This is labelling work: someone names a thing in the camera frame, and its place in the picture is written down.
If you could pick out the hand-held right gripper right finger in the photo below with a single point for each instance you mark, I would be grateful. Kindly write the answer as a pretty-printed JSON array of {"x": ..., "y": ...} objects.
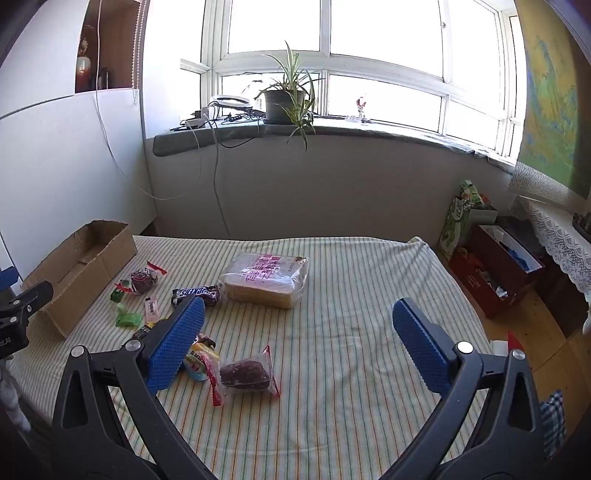
[{"x": 420, "y": 350}]

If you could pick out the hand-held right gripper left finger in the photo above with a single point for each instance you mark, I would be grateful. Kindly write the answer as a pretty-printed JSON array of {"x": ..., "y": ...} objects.
[{"x": 178, "y": 348}]

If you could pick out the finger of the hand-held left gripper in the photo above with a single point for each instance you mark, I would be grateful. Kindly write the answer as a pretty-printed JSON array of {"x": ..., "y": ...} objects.
[
  {"x": 8, "y": 278},
  {"x": 34, "y": 297}
]

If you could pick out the round jelly cup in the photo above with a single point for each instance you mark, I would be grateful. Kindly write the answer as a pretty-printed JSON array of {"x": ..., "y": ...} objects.
[{"x": 198, "y": 365}]

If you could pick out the brown cardboard box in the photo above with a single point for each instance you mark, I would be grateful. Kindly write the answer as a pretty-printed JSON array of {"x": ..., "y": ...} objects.
[{"x": 78, "y": 277}]

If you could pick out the green candy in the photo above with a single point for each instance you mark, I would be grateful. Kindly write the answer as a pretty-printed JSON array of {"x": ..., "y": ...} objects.
[
  {"x": 128, "y": 318},
  {"x": 119, "y": 294}
]

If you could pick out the dark red-edged snack packet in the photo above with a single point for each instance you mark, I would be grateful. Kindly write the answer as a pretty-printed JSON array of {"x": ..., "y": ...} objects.
[{"x": 141, "y": 280}]

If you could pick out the person's left hand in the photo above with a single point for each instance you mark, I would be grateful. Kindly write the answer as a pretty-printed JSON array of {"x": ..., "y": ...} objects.
[{"x": 11, "y": 392}]

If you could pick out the clear red-edged date packet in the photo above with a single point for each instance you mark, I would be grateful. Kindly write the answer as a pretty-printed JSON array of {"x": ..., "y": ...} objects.
[{"x": 244, "y": 374}]

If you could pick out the red box white label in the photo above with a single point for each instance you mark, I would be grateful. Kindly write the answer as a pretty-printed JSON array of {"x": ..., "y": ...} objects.
[{"x": 471, "y": 281}]

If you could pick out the striped bed sheet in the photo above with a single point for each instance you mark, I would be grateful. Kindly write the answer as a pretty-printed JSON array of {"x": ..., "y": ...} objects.
[{"x": 332, "y": 323}]

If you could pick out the small red white package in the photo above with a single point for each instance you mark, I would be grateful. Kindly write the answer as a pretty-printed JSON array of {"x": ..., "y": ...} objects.
[{"x": 513, "y": 340}]

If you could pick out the packaged sliced bread loaf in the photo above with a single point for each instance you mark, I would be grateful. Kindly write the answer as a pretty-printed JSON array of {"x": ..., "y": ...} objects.
[{"x": 265, "y": 279}]

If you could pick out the dark red open box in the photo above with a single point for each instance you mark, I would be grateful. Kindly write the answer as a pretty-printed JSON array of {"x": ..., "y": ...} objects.
[{"x": 498, "y": 263}]

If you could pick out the white wardrobe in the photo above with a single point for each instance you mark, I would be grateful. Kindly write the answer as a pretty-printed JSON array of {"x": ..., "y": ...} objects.
[{"x": 60, "y": 161}]

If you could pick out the green paper bag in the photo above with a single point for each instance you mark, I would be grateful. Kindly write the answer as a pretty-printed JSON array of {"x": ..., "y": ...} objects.
[{"x": 455, "y": 226}]

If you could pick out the blue plaid cloth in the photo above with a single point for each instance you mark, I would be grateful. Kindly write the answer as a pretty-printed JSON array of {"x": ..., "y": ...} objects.
[{"x": 553, "y": 424}]

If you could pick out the white lace tablecloth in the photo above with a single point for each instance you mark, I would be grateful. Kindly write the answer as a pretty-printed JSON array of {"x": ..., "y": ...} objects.
[{"x": 558, "y": 235}]

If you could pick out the red white vase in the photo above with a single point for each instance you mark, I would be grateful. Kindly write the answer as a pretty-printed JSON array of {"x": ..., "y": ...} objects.
[{"x": 84, "y": 67}]

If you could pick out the black power strip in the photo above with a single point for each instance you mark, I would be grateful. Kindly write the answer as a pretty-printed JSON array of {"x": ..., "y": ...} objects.
[{"x": 242, "y": 117}]

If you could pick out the small red white figurine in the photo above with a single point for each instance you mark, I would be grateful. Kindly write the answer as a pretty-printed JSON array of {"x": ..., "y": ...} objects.
[{"x": 361, "y": 110}]

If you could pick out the white round device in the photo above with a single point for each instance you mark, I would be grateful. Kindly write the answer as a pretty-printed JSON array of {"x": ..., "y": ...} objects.
[{"x": 230, "y": 101}]

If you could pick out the potted spider plant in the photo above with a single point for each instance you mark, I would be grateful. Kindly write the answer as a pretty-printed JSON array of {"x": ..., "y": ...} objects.
[{"x": 279, "y": 101}]

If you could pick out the white framed window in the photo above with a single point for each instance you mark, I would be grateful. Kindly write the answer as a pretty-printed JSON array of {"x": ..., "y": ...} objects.
[{"x": 383, "y": 32}]

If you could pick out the wooden wall shelf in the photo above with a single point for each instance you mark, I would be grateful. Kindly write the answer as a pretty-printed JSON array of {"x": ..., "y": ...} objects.
[{"x": 117, "y": 46}]

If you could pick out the yellow green wall painting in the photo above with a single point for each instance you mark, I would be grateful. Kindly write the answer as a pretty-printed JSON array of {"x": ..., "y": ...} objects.
[{"x": 549, "y": 101}]

